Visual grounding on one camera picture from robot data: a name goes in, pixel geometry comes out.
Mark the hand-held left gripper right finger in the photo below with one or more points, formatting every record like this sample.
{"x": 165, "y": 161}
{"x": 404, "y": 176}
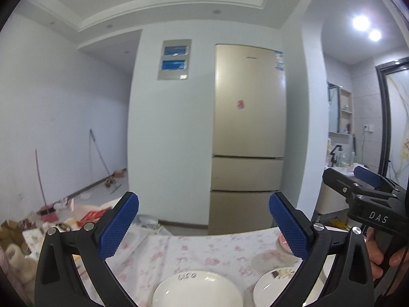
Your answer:
{"x": 289, "y": 227}

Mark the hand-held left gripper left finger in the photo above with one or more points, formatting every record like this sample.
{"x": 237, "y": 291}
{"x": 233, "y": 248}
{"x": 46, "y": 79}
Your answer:
{"x": 119, "y": 227}

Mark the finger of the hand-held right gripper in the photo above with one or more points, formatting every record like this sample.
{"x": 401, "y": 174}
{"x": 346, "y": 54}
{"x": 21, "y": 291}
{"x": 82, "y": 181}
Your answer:
{"x": 367, "y": 174}
{"x": 340, "y": 182}

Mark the strawberry print bowl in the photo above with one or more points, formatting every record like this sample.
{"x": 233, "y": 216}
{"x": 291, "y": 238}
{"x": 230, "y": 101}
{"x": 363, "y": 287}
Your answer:
{"x": 281, "y": 241}

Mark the white cartoon print plate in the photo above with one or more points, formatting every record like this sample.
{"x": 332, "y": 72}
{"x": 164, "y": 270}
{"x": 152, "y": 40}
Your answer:
{"x": 198, "y": 291}
{"x": 271, "y": 289}

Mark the person's right hand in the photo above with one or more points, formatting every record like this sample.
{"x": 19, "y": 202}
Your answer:
{"x": 375, "y": 255}

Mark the bathroom vanity cabinet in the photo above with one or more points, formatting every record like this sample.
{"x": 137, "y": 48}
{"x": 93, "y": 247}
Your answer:
{"x": 332, "y": 195}

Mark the black faucet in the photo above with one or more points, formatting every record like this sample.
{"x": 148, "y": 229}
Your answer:
{"x": 335, "y": 155}

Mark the red cardboard box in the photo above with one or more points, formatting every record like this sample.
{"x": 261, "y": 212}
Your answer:
{"x": 92, "y": 216}

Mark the floral print sliding door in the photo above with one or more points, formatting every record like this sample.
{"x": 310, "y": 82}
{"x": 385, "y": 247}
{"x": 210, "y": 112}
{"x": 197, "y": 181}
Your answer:
{"x": 396, "y": 118}

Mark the bathroom mirror cabinet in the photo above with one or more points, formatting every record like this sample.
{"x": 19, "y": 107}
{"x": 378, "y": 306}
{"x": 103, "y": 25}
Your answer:
{"x": 333, "y": 108}

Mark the pink printed tablecloth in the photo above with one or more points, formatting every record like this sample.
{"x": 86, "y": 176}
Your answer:
{"x": 204, "y": 255}

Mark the gold refrigerator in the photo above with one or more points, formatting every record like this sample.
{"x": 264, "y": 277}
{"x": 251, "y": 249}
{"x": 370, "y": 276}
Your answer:
{"x": 246, "y": 134}

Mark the brown cardboard box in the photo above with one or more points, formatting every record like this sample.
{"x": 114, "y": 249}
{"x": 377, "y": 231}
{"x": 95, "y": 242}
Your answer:
{"x": 11, "y": 234}

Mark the beige plush toy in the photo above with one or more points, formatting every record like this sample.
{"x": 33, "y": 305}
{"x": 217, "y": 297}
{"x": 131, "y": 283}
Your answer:
{"x": 16, "y": 260}

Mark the pink fridge magnet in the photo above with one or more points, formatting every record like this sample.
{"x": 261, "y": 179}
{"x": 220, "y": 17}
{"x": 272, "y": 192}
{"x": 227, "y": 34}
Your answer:
{"x": 240, "y": 104}

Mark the blue energy label sticker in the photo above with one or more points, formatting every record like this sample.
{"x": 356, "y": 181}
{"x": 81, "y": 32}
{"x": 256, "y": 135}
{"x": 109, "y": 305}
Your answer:
{"x": 279, "y": 60}

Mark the bright ceiling light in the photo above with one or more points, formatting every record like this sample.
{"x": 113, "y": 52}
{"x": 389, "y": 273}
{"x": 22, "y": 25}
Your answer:
{"x": 361, "y": 23}
{"x": 374, "y": 35}

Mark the grey electrical panel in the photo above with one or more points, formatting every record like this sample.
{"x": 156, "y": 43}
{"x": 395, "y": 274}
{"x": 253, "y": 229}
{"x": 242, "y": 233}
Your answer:
{"x": 174, "y": 60}

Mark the white wall socket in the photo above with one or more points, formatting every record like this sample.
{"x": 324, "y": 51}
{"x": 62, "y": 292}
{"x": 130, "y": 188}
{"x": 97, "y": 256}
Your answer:
{"x": 369, "y": 128}

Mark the pink wall shelf niche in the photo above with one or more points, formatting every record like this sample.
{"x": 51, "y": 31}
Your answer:
{"x": 345, "y": 112}

